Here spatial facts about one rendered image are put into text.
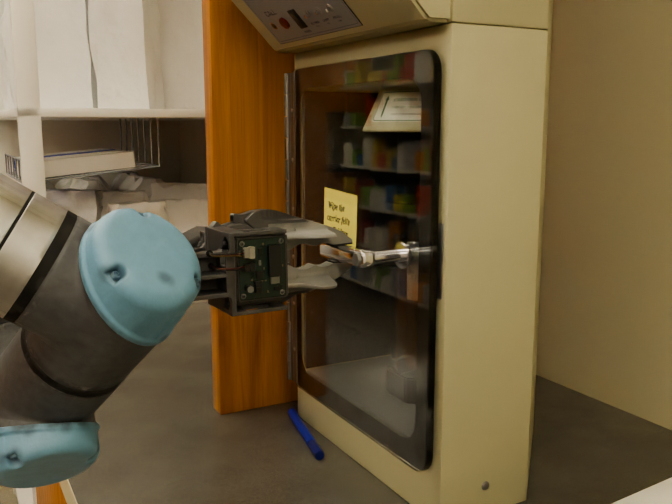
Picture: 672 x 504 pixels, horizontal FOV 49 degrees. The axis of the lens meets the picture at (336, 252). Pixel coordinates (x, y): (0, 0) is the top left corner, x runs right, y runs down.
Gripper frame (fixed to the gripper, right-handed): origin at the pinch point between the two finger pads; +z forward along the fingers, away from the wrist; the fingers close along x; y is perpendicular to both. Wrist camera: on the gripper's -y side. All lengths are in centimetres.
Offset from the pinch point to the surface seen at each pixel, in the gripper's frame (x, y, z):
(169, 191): -1, -141, 23
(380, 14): 22.2, 5.8, 1.8
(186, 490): -25.5, -8.7, -13.8
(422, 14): 21.4, 11.3, 2.6
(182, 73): 30, -127, 24
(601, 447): -26.0, 4.7, 33.4
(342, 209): 3.6, -6.4, 4.3
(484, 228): 2.7, 11.0, 9.7
